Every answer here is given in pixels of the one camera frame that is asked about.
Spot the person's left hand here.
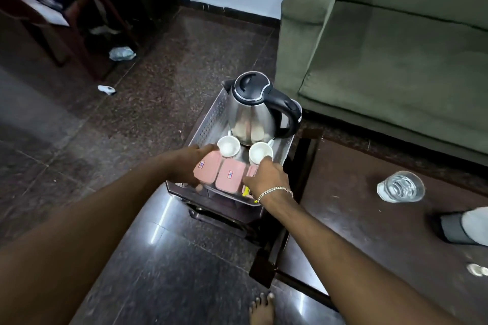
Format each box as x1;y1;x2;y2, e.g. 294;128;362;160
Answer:
166;144;220;192

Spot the person's right hand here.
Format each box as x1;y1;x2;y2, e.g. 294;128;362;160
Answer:
242;156;293;204

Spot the perforated steel tray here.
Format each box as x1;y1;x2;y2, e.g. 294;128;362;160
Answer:
166;86;302;208

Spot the person's right forearm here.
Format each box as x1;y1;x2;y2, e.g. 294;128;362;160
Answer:
258;191;467;325

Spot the person's left forearm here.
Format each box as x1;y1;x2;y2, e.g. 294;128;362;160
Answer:
0;153;180;325

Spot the pink lidded container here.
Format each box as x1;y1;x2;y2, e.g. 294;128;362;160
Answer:
242;164;260;197
215;158;247;194
193;150;223;185

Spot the white ceramic cup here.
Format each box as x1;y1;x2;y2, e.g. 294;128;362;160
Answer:
249;139;275;166
217;131;241;158

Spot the steel electric kettle black lid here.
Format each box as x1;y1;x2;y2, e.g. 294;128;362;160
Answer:
221;71;303;147

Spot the person's foot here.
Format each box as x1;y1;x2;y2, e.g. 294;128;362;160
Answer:
248;292;276;325

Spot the crumpled plastic wrapper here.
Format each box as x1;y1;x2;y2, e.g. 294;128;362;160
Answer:
109;46;136;62

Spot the dark wooden coffee table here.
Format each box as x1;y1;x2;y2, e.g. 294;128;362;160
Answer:
249;126;488;325

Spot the clear drinking glass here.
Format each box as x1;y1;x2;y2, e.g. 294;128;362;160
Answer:
377;170;426;204

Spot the dark wooden chair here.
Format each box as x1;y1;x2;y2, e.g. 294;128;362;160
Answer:
0;0;153;82

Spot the green fabric sofa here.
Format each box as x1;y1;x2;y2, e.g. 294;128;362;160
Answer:
274;0;488;168

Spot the white paper sheet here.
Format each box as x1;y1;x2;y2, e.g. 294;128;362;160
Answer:
17;0;70;27

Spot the black and white bottle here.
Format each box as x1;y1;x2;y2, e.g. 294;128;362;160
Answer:
435;206;488;247

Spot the small white crumpled scrap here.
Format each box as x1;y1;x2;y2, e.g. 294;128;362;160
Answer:
466;263;488;278

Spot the gold chain bracelet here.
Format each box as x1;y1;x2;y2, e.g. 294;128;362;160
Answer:
254;186;294;204

